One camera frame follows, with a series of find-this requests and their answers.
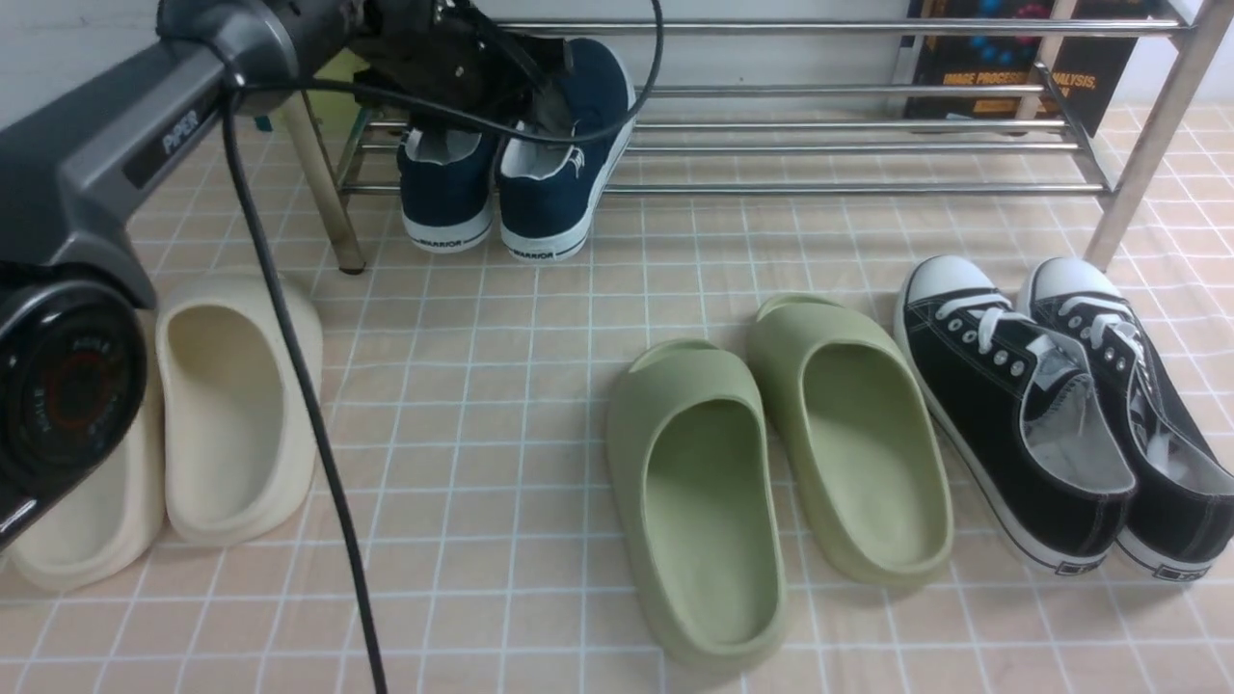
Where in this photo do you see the cream slide slipper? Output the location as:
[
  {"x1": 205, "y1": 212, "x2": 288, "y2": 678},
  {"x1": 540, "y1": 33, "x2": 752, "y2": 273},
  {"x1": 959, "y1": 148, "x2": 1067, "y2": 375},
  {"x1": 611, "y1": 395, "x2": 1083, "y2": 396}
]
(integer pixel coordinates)
[
  {"x1": 6, "y1": 312, "x2": 167, "y2": 592},
  {"x1": 154, "y1": 268, "x2": 317, "y2": 547}
]

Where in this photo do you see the green slide slipper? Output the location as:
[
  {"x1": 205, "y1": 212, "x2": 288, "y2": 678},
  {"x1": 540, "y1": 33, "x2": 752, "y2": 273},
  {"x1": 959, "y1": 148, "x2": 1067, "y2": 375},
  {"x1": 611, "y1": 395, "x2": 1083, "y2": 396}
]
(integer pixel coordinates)
[
  {"x1": 603, "y1": 338, "x2": 789, "y2": 678},
  {"x1": 747, "y1": 294, "x2": 953, "y2": 587}
]

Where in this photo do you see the black right canvas sneaker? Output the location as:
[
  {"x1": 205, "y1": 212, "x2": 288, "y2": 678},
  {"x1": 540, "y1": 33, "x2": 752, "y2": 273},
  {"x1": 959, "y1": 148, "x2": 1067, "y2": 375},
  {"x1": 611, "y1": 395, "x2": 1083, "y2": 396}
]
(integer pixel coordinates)
[{"x1": 1018, "y1": 256, "x2": 1233, "y2": 583}]

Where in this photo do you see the green left slide slipper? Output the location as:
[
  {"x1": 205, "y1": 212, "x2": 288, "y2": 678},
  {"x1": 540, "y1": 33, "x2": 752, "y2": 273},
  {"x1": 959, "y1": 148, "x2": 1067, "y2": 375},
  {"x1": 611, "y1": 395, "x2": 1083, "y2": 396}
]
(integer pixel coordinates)
[{"x1": 603, "y1": 338, "x2": 789, "y2": 678}]

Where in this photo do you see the black canvas sneaker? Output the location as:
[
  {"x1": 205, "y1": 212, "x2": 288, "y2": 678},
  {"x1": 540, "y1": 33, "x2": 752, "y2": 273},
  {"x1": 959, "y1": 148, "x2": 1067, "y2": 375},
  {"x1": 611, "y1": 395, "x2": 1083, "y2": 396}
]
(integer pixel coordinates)
[
  {"x1": 1018, "y1": 256, "x2": 1233, "y2": 583},
  {"x1": 892, "y1": 254, "x2": 1137, "y2": 575}
]

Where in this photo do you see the black left canvas sneaker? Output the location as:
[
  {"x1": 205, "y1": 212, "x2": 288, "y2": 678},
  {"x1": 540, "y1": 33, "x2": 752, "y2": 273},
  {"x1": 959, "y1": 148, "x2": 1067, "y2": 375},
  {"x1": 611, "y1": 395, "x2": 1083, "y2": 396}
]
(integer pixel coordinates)
[{"x1": 892, "y1": 254, "x2": 1137, "y2": 575}]

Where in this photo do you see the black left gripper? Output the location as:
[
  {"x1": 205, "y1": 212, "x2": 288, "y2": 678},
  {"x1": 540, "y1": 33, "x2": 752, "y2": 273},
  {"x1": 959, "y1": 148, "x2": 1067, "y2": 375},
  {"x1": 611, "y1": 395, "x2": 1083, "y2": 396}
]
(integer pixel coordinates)
[{"x1": 349, "y1": 1, "x2": 575, "y2": 137}]

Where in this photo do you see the metal shoe rack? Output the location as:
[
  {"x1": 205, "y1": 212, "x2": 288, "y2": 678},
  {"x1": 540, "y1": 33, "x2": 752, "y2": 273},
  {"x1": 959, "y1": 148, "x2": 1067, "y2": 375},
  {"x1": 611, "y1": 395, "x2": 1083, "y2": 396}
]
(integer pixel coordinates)
[{"x1": 276, "y1": 1, "x2": 1232, "y2": 277}]

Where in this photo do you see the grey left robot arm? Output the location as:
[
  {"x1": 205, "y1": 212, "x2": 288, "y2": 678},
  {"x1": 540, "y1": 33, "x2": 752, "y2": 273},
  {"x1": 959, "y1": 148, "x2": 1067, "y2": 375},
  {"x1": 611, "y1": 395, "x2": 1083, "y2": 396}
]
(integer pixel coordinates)
[{"x1": 1, "y1": 1, "x2": 575, "y2": 546}]

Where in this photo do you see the black cable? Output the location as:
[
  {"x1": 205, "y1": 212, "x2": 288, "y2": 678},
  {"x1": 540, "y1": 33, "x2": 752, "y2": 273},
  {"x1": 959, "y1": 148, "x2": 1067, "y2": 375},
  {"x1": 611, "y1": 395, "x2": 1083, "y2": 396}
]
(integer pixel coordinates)
[{"x1": 220, "y1": 0, "x2": 666, "y2": 694}]

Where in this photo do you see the green right slide slipper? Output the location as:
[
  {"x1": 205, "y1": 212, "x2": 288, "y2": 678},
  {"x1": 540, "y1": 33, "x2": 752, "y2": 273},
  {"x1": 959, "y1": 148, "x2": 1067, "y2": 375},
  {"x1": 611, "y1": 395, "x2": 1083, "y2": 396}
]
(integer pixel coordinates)
[{"x1": 747, "y1": 294, "x2": 953, "y2": 587}]

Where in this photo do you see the navy canvas shoe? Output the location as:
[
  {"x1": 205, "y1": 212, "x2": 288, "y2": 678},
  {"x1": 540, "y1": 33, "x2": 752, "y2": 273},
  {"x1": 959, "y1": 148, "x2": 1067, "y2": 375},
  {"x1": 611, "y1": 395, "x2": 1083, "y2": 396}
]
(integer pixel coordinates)
[
  {"x1": 496, "y1": 37, "x2": 636, "y2": 263},
  {"x1": 396, "y1": 128, "x2": 499, "y2": 254}
]

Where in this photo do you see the black orange book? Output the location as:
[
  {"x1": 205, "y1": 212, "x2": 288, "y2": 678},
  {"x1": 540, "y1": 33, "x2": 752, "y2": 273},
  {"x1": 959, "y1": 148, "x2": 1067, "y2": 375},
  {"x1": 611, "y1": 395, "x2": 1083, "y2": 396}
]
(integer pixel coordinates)
[{"x1": 895, "y1": 1, "x2": 1138, "y2": 135}]

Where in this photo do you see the cream left slide slipper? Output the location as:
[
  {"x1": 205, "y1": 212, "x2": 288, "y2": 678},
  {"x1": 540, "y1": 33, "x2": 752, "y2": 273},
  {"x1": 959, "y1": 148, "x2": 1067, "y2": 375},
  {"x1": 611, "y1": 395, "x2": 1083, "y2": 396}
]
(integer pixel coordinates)
[{"x1": 6, "y1": 312, "x2": 167, "y2": 592}]

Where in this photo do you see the green blue book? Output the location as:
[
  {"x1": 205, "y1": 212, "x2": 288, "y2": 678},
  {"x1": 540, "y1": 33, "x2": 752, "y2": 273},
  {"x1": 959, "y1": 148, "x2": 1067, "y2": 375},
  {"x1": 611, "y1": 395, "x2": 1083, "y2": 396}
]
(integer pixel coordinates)
[{"x1": 252, "y1": 51, "x2": 369, "y2": 136}]

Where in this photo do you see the cream right slide slipper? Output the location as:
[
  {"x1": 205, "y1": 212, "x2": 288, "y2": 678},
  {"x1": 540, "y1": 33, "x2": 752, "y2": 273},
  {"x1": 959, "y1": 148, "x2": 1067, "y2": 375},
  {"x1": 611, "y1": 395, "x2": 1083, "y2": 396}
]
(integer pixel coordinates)
[{"x1": 154, "y1": 268, "x2": 317, "y2": 547}]

